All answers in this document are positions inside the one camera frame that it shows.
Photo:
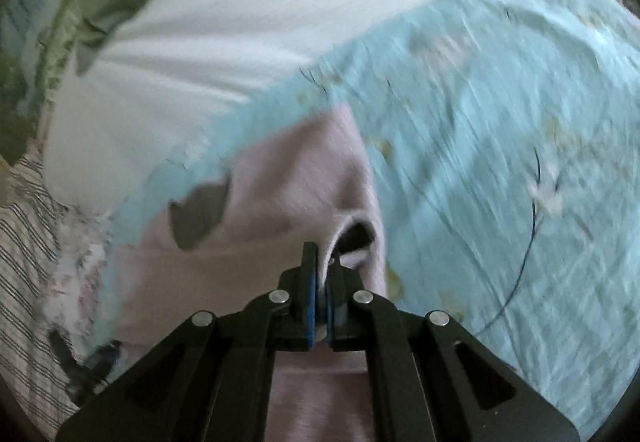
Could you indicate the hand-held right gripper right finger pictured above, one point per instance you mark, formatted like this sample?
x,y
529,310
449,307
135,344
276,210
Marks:
x,y
334,322

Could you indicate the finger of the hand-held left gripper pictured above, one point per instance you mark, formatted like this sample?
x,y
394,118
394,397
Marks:
x,y
75,367

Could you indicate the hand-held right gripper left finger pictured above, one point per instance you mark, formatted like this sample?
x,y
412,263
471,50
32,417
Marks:
x,y
311,317

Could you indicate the pink small garment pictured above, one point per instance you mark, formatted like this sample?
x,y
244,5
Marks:
x,y
295,171

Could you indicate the pale floral cloth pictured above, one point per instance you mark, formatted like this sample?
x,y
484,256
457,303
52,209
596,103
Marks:
x,y
80,272

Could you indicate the striped white cloth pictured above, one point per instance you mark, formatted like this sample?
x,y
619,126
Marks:
x,y
30,262

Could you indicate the light blue floral blanket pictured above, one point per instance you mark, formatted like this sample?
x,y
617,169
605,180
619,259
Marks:
x,y
475,131

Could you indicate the white bed sheet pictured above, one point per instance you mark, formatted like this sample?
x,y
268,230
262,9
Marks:
x,y
240,21

